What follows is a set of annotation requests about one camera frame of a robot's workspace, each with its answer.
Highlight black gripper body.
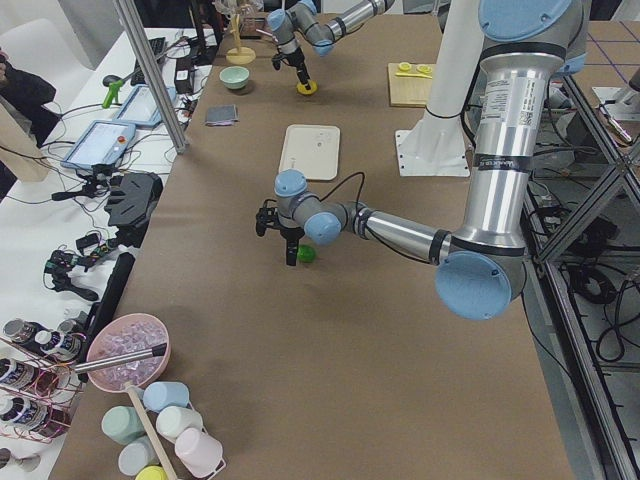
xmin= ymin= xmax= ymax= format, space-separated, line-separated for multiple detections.
xmin=286 ymin=47 xmax=306 ymax=72
xmin=278 ymin=220 xmax=305 ymax=243

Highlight yellow lemon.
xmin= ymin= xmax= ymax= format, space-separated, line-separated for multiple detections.
xmin=296 ymin=80 xmax=318 ymax=96

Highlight green lime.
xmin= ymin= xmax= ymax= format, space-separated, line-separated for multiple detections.
xmin=296 ymin=244 xmax=317 ymax=264

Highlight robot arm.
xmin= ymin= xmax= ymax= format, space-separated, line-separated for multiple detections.
xmin=256 ymin=1 xmax=590 ymax=320
xmin=266 ymin=0 xmax=394 ymax=96

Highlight cream rabbit tray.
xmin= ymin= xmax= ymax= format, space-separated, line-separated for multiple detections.
xmin=278 ymin=124 xmax=341 ymax=181

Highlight wooden mug tree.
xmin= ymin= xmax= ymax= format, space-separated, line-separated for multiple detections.
xmin=226 ymin=13 xmax=256 ymax=65

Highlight mint green bowl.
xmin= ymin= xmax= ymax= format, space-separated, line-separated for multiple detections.
xmin=219 ymin=66 xmax=250 ymax=90

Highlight grey folded cloth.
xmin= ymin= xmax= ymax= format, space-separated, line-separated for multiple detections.
xmin=204 ymin=104 xmax=238 ymax=126

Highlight yellow plastic knife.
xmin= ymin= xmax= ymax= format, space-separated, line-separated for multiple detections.
xmin=394 ymin=71 xmax=433 ymax=79

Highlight bamboo cutting board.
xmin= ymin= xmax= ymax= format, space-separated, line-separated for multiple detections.
xmin=387 ymin=62 xmax=435 ymax=108

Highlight teach pendant far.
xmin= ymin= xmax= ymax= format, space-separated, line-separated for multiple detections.
xmin=114 ymin=84 xmax=162 ymax=128

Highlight teach pendant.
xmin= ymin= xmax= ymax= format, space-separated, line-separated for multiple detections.
xmin=114 ymin=84 xmax=162 ymax=128
xmin=61 ymin=120 xmax=136 ymax=172

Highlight metal tongs in bowl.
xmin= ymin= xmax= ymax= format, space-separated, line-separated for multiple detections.
xmin=71 ymin=343 xmax=169 ymax=374

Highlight green handheld tool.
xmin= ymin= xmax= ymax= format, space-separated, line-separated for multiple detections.
xmin=102 ymin=75 xmax=124 ymax=109

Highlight pink bowl with ice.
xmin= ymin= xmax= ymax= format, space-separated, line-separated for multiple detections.
xmin=86 ymin=313 xmax=171 ymax=393

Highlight blue cup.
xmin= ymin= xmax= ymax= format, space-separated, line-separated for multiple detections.
xmin=143 ymin=381 xmax=190 ymax=413

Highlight teach pendant near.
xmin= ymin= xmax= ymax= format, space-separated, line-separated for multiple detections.
xmin=61 ymin=120 xmax=136 ymax=172

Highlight white cup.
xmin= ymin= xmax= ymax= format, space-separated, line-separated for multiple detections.
xmin=155 ymin=406 xmax=204 ymax=443

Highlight pink cup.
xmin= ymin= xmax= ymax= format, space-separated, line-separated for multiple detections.
xmin=174 ymin=427 xmax=226 ymax=478

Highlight green cup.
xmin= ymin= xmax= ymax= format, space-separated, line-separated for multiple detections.
xmin=101 ymin=406 xmax=145 ymax=445

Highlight grey cup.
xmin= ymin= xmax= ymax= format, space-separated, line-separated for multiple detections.
xmin=118 ymin=436 xmax=159 ymax=476

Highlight yellow cup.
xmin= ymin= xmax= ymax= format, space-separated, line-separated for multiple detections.
xmin=135 ymin=465 xmax=168 ymax=480

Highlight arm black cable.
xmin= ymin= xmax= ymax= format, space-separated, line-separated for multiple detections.
xmin=317 ymin=171 xmax=366 ymax=207

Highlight lemon slice near handle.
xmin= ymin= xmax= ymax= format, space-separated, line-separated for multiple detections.
xmin=416 ymin=64 xmax=432 ymax=74

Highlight white pedestal column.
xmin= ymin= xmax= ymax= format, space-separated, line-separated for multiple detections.
xmin=396 ymin=0 xmax=484 ymax=177

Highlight aluminium frame post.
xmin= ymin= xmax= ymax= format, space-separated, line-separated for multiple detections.
xmin=113 ymin=0 xmax=187 ymax=154

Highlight black plastic bracket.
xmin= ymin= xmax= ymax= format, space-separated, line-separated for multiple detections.
xmin=104 ymin=173 xmax=163 ymax=250

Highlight wooden cup rack handle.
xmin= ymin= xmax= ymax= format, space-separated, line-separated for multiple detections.
xmin=124 ymin=382 xmax=178 ymax=480

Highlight copper wire bottle rack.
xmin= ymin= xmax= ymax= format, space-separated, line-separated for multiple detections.
xmin=1 ymin=318 xmax=85 ymax=443

